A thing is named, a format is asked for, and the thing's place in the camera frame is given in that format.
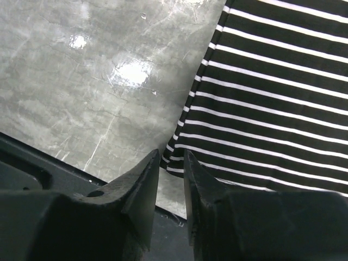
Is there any thin striped tank top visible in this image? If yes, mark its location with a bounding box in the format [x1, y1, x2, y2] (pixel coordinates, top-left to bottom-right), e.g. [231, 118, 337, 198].
[160, 1, 347, 196]

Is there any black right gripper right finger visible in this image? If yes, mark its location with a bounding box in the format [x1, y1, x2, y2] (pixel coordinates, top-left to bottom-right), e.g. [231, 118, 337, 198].
[184, 151, 347, 260]

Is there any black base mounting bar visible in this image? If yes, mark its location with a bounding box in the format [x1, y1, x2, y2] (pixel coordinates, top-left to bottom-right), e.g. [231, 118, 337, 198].
[1, 134, 193, 260]

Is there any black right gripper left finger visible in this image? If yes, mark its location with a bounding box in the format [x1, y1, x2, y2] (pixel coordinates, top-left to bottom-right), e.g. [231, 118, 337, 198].
[1, 150, 159, 260]

